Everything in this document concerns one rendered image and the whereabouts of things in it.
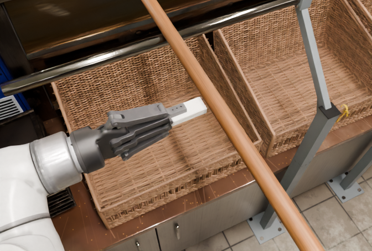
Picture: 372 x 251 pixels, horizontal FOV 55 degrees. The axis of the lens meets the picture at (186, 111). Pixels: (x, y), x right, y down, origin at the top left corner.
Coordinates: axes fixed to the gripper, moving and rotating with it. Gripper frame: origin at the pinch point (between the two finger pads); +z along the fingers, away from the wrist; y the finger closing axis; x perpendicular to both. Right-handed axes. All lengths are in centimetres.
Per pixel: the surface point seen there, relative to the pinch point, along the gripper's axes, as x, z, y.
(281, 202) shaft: 22.0, 5.3, -1.1
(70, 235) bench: -12, -35, 61
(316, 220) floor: 9, 66, 119
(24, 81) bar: -21.7, -25.2, 1.7
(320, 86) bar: -4.6, 41.1, 19.4
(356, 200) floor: 10, 90, 119
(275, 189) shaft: 19.9, 5.6, -1.2
